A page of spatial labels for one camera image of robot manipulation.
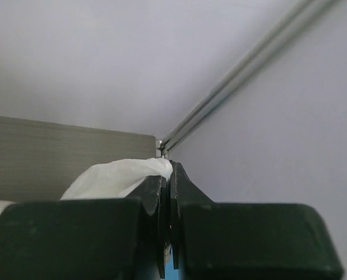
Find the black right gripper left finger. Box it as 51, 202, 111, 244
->
0, 176, 166, 279

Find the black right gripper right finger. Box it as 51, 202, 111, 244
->
169, 162, 345, 279

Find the white plastic bag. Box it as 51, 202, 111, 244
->
61, 158, 173, 200

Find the aluminium corner frame post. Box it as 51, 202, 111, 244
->
157, 1, 336, 158

